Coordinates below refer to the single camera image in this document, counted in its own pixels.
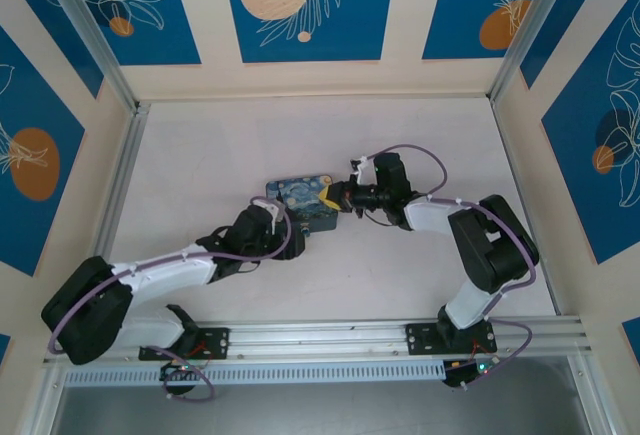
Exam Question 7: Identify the white cable clip bracket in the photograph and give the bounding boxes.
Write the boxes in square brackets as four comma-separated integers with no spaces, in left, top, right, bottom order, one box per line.
[348,154,372,182]
[259,199,287,236]

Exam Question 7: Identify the starry night print tin box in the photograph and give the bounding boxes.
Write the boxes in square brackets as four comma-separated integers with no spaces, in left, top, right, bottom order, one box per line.
[264,172,341,234]

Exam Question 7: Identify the aluminium mounting rail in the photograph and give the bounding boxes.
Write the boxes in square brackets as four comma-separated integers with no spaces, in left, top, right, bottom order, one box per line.
[42,317,586,362]

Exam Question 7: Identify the small circuit board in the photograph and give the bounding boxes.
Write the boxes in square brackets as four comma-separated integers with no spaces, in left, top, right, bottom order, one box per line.
[160,362,194,384]
[443,359,494,389]

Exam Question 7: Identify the aluminium side frame rail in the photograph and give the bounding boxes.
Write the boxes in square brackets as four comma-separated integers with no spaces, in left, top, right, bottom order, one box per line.
[491,98,572,317]
[93,103,152,269]

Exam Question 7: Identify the grey metal sheet panel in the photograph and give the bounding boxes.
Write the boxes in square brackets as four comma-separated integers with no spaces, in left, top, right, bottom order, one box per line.
[49,383,587,435]

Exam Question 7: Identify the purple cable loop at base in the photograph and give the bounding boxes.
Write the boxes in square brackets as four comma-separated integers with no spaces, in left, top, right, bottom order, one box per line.
[158,347,217,403]
[464,318,533,387]

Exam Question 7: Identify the aluminium frame post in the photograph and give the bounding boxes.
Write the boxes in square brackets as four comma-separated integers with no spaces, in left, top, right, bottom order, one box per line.
[37,0,140,112]
[489,0,587,106]

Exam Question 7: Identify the grey slotted cable duct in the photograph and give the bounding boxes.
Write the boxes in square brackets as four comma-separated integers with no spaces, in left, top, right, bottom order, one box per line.
[64,360,446,387]

